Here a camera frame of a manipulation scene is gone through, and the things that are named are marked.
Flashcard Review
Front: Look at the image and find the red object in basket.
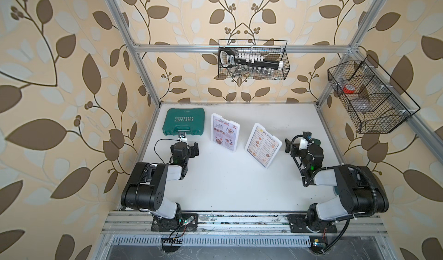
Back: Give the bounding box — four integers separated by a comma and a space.
343, 84, 356, 94

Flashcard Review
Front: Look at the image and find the black wire basket wall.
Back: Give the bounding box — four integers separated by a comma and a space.
328, 54, 421, 134
218, 38, 290, 81

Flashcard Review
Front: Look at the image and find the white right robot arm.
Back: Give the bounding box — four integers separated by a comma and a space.
285, 135, 389, 231

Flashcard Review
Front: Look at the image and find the green plastic tool case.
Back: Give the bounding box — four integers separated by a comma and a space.
162, 108, 205, 135

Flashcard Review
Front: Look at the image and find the black wire basket right wall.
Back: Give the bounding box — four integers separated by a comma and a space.
328, 54, 421, 134

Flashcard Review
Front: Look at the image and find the black tool in basket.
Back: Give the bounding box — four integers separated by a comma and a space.
219, 48, 283, 70

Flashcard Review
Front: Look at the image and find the pink special menu sheet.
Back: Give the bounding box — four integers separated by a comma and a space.
212, 117, 238, 150

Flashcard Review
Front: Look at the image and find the black corrugated cable conduit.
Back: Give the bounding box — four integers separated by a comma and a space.
290, 133, 380, 254

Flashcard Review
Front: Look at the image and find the white Dim Sum Inn menu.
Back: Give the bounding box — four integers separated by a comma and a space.
247, 127, 280, 167

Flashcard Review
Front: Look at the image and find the black wire basket back wall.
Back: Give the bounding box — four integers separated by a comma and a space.
218, 38, 290, 81

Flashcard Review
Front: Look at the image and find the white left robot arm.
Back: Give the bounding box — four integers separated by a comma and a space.
121, 141, 199, 220

